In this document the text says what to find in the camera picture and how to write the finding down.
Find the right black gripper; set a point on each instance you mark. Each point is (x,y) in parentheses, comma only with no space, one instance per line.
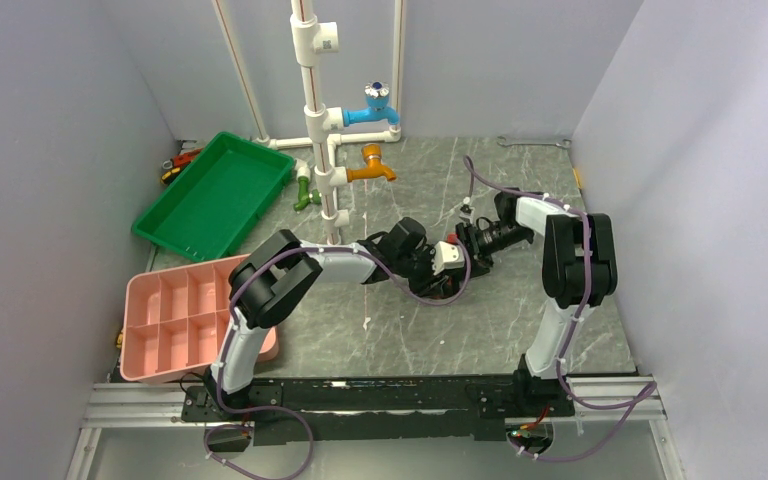
(467,239)

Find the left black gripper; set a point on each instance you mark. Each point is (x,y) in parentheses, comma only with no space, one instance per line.
(429,283)

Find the dark floral necktie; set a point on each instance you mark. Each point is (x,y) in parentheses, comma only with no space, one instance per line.
(448,283)

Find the green plastic tray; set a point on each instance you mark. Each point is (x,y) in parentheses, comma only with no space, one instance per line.
(211,207)

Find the pink compartment organizer box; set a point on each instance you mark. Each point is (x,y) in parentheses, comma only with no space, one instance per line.
(175,321)

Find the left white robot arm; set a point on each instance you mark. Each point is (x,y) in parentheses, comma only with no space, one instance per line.
(271,282)

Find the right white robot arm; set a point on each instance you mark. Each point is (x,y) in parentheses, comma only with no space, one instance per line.
(578,271)

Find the orange faucet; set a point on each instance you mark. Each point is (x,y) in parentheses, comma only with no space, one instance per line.
(374,167)

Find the green faucet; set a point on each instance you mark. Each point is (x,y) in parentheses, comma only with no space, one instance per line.
(306,195)

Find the silver wrench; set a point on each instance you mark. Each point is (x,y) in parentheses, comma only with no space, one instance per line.
(507,142)

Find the white pvc pipe assembly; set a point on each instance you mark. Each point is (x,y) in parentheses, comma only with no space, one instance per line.
(311,40)

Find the blue faucet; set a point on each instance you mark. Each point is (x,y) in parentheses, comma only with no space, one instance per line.
(378,108)

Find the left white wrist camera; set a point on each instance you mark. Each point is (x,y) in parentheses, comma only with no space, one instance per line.
(448,255)

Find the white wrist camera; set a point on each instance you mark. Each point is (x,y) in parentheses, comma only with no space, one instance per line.
(448,255)
(466,211)

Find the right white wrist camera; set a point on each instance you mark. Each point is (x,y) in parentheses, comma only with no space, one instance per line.
(466,211)

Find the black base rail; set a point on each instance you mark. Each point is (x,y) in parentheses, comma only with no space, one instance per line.
(481,407)

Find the red handled pliers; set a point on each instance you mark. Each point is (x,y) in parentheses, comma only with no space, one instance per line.
(174,166)

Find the aluminium frame rail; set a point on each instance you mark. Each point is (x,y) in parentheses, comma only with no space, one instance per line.
(595,398)

